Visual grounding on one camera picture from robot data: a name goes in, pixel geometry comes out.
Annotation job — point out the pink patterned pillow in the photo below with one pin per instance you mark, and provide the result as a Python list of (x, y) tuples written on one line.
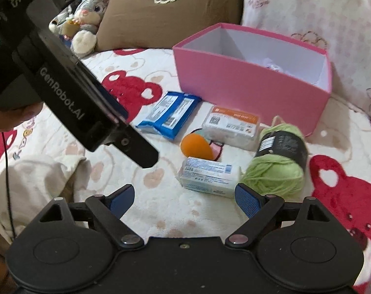
[(311, 6)]

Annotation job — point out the purple plush toy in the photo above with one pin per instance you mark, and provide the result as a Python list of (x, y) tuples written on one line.
[(272, 66)]

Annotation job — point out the blue wipes packet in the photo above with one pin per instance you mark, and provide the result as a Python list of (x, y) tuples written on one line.
[(167, 116)]

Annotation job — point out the red bear printed blanket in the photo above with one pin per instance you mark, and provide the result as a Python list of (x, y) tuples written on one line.
[(173, 214)]

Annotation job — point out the green yarn ball black label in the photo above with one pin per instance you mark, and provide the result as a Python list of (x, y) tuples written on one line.
[(274, 174)]

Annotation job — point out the small beige plush toy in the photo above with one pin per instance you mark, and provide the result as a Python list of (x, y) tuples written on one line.
[(69, 26)]

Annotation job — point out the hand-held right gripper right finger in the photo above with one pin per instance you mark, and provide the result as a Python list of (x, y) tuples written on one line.
[(246, 200)]

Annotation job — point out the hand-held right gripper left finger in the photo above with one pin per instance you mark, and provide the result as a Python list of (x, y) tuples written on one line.
[(124, 200)]

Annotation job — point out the grey bunny plush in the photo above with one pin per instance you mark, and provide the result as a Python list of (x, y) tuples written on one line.
[(87, 12)]

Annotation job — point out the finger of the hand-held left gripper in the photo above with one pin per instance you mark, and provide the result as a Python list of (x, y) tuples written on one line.
[(139, 151)]

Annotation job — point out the person's left hand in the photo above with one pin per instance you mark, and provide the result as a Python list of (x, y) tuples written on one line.
[(11, 119)]

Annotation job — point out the white tissue packet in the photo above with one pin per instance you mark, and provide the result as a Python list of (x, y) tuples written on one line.
[(207, 174)]

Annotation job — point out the clear plastic box orange label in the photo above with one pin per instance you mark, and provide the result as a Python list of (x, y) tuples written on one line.
[(231, 128)]

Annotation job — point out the pink cardboard box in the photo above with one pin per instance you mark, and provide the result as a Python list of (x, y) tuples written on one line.
[(234, 92)]

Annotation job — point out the orange makeup sponge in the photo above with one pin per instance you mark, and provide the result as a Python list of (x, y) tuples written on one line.
[(194, 145)]

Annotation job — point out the wooden headboard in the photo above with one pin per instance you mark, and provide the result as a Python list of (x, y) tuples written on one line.
[(136, 15)]

